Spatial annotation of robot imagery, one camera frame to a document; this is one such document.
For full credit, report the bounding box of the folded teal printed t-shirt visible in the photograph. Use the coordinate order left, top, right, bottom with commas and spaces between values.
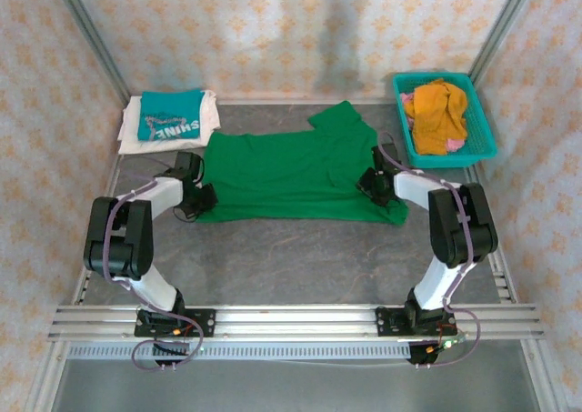
136, 89, 205, 143

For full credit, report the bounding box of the aluminium table edge rail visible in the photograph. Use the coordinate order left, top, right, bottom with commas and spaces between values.
213, 96, 397, 106

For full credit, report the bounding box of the orange t-shirt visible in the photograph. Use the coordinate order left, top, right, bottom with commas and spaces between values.
403, 78, 469, 156

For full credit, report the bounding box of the right arm's purple cable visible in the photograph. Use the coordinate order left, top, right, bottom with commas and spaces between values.
377, 131, 482, 370

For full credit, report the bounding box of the teal plastic basket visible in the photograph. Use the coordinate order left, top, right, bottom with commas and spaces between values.
392, 71, 498, 170

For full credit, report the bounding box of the long aluminium mounting rail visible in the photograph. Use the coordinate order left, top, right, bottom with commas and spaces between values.
47, 305, 546, 343

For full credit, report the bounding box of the pink garment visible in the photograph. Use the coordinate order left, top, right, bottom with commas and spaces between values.
398, 91, 467, 153

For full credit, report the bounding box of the aluminium frame post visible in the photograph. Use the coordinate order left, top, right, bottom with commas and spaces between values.
467, 0, 542, 84
48, 0, 132, 108

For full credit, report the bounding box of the left arm's black base plate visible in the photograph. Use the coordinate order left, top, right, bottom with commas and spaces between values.
134, 308, 217, 339

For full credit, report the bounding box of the slotted grey cable duct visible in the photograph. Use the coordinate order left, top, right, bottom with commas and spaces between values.
66, 341, 413, 361

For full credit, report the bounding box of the green t-shirt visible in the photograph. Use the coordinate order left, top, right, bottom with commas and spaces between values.
196, 100, 409, 226

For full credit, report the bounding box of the folded white t-shirt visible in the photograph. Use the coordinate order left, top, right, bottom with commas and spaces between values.
116, 89, 223, 156

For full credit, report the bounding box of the right arm's black base plate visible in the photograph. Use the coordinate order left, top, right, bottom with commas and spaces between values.
375, 306, 458, 339

